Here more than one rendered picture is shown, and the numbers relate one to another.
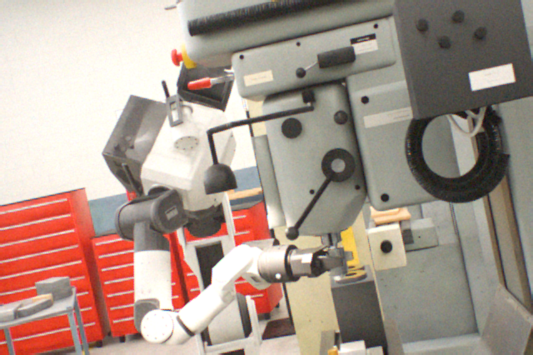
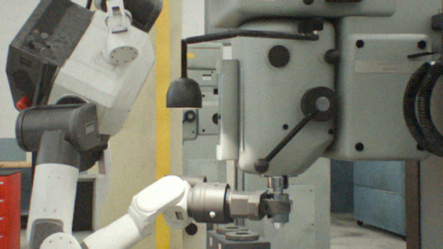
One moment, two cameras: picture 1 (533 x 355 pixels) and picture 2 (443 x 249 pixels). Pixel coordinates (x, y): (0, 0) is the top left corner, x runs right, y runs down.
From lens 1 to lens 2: 56 cm
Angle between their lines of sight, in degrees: 19
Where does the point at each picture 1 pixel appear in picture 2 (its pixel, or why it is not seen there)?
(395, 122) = (383, 73)
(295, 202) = (264, 135)
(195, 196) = (111, 116)
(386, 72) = (383, 22)
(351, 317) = not seen: outside the picture
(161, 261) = (71, 178)
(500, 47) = not seen: outside the picture
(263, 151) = (231, 76)
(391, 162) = (371, 113)
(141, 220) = (55, 128)
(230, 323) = not seen: outside the picture
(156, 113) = (77, 18)
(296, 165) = (275, 96)
